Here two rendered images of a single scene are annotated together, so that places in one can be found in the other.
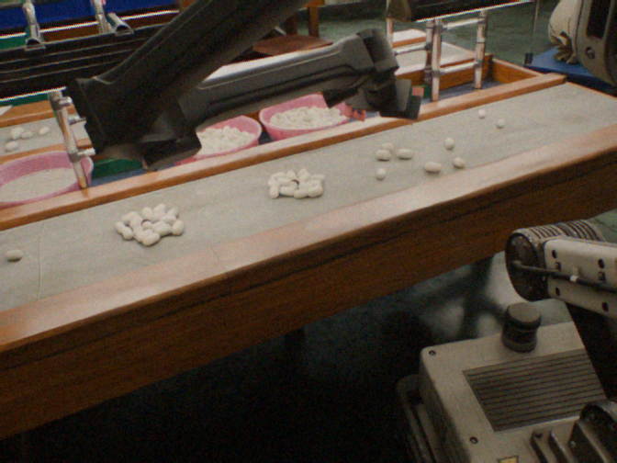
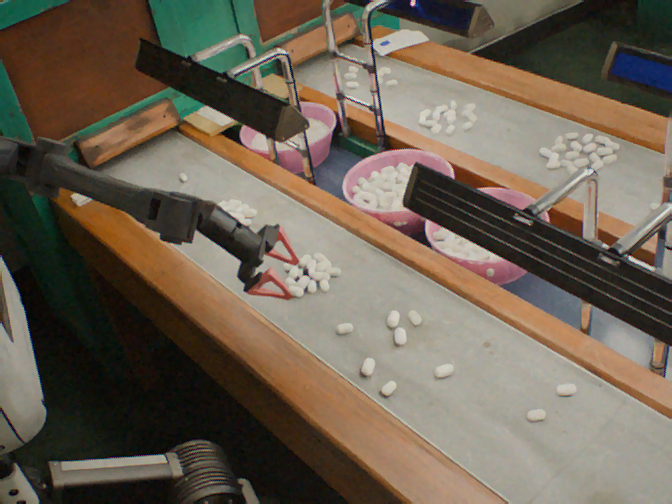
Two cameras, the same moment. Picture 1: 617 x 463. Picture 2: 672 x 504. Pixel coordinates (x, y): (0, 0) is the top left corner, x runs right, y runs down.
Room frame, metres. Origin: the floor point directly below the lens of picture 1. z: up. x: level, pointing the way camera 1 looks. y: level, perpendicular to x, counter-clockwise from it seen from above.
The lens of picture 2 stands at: (0.88, -1.35, 1.85)
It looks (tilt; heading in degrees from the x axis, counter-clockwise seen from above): 37 degrees down; 79
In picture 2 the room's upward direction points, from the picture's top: 11 degrees counter-clockwise
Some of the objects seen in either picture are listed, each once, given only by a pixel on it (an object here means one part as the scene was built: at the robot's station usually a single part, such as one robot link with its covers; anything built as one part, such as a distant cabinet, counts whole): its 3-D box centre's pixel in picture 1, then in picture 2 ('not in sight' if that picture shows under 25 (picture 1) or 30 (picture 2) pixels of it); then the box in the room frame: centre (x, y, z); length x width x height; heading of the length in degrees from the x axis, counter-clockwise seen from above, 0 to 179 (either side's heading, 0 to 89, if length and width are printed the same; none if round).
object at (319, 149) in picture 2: (41, 191); (290, 140); (1.19, 0.64, 0.72); 0.27 x 0.27 x 0.10
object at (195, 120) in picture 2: not in sight; (243, 103); (1.10, 0.84, 0.77); 0.33 x 0.15 x 0.01; 23
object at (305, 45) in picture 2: not in sight; (318, 39); (1.40, 1.02, 0.83); 0.30 x 0.06 x 0.07; 23
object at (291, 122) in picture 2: (82, 58); (209, 81); (0.99, 0.38, 1.08); 0.62 x 0.08 x 0.07; 113
